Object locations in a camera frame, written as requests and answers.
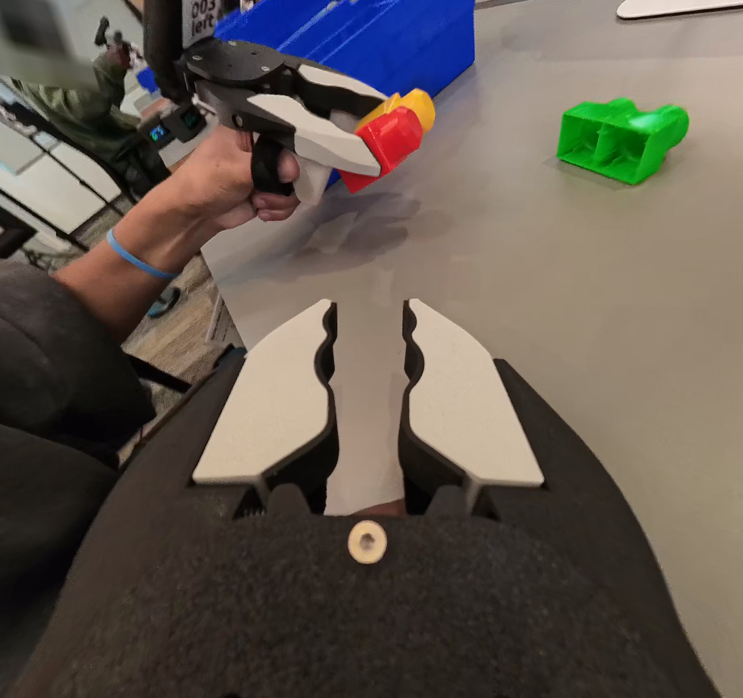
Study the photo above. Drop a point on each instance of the printed paper sheet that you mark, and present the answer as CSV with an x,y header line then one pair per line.
x,y
217,320

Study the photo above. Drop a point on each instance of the person's dark sweatshirt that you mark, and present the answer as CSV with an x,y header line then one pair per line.
x,y
58,419

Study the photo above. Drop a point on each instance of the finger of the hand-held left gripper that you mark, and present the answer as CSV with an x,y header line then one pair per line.
x,y
336,88
325,140

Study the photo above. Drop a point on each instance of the blue wristband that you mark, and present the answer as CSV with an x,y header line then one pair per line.
x,y
139,262

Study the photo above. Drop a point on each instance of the orange single-stud block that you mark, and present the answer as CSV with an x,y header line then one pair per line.
x,y
421,105

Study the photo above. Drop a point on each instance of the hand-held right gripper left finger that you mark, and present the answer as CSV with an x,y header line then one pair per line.
x,y
273,413

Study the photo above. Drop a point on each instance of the person's left hand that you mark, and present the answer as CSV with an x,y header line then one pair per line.
x,y
203,187

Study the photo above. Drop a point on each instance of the blue plastic bin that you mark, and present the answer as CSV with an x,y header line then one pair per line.
x,y
418,30
278,7

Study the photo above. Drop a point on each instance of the black pole stand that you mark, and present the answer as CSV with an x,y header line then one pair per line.
x,y
165,303

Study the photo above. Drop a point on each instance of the red single-stud block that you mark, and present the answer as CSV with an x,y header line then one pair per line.
x,y
394,140

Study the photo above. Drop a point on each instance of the black office chair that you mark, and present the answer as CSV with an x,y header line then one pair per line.
x,y
156,374

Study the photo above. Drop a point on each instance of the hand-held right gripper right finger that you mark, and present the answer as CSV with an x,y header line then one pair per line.
x,y
464,413

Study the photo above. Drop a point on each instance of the grey desk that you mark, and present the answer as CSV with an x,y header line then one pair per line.
x,y
522,274

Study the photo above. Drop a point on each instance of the green two-stud block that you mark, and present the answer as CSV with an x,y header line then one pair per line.
x,y
615,140

